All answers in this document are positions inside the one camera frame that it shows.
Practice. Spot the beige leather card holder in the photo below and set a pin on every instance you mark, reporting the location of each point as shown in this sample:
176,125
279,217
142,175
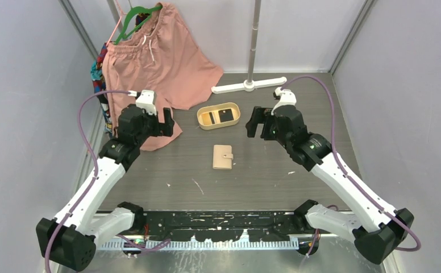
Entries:
222,156

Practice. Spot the black striped card in tray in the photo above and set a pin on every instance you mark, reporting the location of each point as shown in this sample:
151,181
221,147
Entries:
208,118

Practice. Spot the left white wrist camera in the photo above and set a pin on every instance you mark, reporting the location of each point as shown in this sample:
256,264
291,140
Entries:
146,101

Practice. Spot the pink shorts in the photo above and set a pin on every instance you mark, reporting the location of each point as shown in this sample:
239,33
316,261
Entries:
161,56

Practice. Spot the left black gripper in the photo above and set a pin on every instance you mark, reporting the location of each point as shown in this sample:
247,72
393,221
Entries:
161,129

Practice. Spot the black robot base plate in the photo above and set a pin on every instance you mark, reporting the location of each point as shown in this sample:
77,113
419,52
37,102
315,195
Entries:
220,225

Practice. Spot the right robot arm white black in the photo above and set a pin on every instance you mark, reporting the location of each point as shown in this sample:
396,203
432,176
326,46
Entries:
375,227

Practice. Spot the pink clothes hanger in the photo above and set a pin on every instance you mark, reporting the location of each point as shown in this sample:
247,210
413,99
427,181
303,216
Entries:
118,16

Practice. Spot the green clothes hanger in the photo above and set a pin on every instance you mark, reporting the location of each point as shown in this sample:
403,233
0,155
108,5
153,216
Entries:
132,15

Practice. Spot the grey metal rack pole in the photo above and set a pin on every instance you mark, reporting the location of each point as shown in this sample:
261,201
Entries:
253,44

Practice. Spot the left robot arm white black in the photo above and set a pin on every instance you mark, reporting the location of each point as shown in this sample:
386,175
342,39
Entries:
72,237

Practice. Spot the beige oval tray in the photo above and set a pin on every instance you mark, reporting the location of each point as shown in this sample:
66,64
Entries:
218,116

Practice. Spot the colourful patterned garment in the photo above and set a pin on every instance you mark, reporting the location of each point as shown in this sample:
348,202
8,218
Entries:
99,85

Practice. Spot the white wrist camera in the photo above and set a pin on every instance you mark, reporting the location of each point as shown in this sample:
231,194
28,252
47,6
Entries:
285,97
146,101

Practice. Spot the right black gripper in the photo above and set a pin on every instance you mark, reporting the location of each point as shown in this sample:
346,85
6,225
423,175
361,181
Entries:
259,116

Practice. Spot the white rack stand base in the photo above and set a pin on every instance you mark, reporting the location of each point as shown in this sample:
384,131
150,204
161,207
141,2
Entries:
249,86

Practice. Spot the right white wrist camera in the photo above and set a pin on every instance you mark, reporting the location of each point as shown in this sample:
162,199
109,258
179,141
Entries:
285,97

